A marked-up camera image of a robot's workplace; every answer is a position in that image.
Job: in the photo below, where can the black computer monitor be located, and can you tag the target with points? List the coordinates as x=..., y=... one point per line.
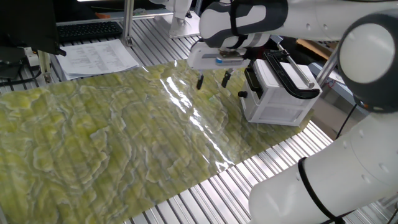
x=28, y=25

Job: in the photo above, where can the white plastic drawer cabinet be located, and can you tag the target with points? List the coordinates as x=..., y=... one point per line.
x=280, y=109

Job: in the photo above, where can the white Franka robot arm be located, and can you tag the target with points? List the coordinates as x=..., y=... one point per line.
x=357, y=140

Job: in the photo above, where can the short aluminium post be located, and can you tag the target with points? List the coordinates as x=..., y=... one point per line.
x=45, y=65

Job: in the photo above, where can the upright aluminium frame post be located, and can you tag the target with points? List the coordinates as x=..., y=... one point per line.
x=128, y=18

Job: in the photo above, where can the black computer keyboard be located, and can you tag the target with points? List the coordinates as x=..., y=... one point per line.
x=90, y=31

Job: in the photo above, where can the printed paper sheets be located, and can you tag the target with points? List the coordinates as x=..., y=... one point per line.
x=96, y=57

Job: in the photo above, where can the small orange object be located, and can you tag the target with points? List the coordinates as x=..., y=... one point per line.
x=102, y=15

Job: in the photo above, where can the green marble pattern mat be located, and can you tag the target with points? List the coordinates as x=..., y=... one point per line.
x=109, y=140

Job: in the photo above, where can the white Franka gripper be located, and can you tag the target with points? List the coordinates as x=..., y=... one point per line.
x=199, y=60

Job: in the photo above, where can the horizontal aluminium frame rail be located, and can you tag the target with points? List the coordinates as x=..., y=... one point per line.
x=93, y=19

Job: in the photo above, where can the black C-clamp with steel screw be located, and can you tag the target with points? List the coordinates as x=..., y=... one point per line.
x=289, y=84

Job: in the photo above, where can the small white robot arm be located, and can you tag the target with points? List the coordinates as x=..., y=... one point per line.
x=180, y=12

